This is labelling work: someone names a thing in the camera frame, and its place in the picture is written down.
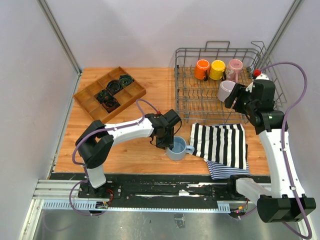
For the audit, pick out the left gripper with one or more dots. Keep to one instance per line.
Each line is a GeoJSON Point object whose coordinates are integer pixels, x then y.
{"type": "Point", "coordinates": [169, 142]}

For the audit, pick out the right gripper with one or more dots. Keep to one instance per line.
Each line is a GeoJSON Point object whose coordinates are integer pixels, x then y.
{"type": "Point", "coordinates": [239, 91]}

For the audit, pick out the lilac grey mug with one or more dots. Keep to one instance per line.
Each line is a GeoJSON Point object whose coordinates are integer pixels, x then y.
{"type": "Point", "coordinates": [225, 89]}

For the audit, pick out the light blue mug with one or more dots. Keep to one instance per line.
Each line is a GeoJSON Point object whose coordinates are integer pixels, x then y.
{"type": "Point", "coordinates": [179, 150]}

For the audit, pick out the pink ghost pattern mug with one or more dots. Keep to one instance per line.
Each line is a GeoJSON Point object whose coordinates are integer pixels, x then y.
{"type": "Point", "coordinates": [233, 70]}

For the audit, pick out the yellow enamel mug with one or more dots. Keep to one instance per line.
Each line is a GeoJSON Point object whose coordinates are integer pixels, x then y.
{"type": "Point", "coordinates": [217, 70]}

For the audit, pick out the orange glass mug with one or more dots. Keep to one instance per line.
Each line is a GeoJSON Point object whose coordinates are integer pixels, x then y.
{"type": "Point", "coordinates": [202, 69]}

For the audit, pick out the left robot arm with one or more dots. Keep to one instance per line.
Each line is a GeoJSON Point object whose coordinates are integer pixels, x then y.
{"type": "Point", "coordinates": [95, 143]}

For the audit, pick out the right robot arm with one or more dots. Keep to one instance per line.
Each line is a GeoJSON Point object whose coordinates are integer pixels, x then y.
{"type": "Point", "coordinates": [286, 201]}

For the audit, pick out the black white striped cloth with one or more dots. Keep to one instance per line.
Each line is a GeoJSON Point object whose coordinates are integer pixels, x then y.
{"type": "Point", "coordinates": [224, 144]}

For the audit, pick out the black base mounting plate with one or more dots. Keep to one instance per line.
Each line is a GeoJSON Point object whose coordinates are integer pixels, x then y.
{"type": "Point", "coordinates": [161, 185]}

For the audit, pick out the blue white striped cloth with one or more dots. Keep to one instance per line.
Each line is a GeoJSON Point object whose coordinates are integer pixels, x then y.
{"type": "Point", "coordinates": [219, 171]}

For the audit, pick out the wooden compartment tray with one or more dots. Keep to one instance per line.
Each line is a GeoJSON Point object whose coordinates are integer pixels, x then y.
{"type": "Point", "coordinates": [109, 95]}

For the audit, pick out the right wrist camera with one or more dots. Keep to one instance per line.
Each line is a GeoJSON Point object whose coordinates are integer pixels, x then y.
{"type": "Point", "coordinates": [256, 75]}

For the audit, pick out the grey wire dish rack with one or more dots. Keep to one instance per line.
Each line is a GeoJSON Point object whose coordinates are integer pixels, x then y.
{"type": "Point", "coordinates": [196, 100]}

